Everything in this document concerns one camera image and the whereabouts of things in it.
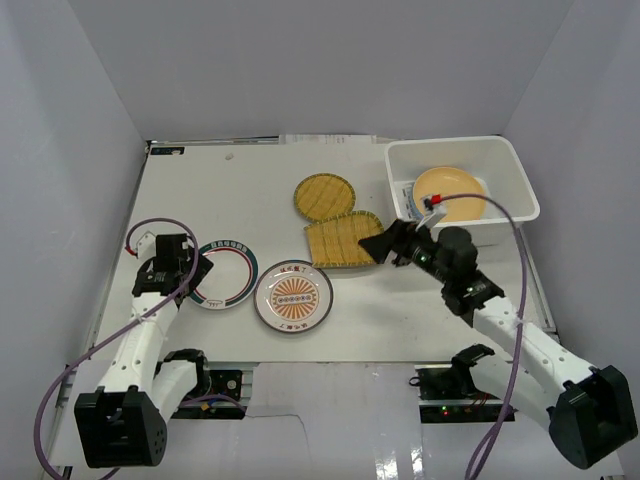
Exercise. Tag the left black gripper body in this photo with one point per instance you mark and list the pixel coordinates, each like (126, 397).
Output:
(198, 265)

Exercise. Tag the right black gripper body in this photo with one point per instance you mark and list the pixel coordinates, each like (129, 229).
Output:
(421, 251)

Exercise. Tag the white plate green red rim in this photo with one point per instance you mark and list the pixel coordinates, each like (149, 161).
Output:
(231, 279)

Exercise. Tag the blue plate with bear print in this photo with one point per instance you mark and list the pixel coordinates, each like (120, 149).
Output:
(412, 209)

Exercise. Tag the fan-shaped woven bamboo tray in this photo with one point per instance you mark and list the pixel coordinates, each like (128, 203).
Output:
(334, 242)

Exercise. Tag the white plate orange sunburst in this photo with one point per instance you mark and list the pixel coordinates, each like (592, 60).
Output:
(293, 297)

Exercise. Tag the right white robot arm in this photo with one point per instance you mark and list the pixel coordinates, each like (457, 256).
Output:
(587, 411)

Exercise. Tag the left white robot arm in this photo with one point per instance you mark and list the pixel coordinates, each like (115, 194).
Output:
(123, 422)

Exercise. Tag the white plastic bin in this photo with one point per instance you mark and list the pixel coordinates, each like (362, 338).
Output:
(491, 160)

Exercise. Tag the round woven bamboo tray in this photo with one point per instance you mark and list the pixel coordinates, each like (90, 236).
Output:
(324, 195)

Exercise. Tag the dark label sticker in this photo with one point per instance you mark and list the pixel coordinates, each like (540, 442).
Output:
(166, 151)

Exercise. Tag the white paper sheets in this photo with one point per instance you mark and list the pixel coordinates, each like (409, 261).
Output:
(327, 139)

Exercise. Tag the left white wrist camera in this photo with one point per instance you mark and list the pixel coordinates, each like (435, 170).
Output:
(144, 247)

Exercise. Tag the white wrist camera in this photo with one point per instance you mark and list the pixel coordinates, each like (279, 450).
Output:
(144, 247)
(435, 211)

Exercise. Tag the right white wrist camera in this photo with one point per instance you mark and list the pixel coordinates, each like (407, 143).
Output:
(435, 211)

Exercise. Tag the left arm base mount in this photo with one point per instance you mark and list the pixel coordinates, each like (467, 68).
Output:
(232, 383)

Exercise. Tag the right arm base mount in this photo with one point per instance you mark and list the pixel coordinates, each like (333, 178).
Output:
(447, 394)

